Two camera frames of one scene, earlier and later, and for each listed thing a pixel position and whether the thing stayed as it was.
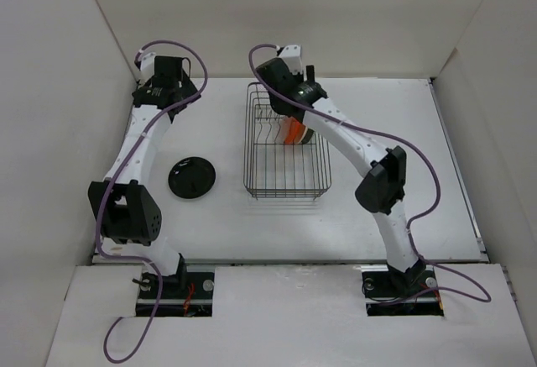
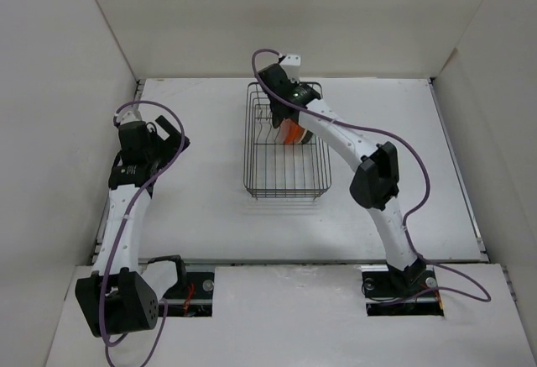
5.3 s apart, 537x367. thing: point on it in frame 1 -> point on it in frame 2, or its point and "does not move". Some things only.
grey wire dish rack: x=273 y=170 does not move
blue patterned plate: x=310 y=133 does not move
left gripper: x=186 y=90 -> x=174 y=136
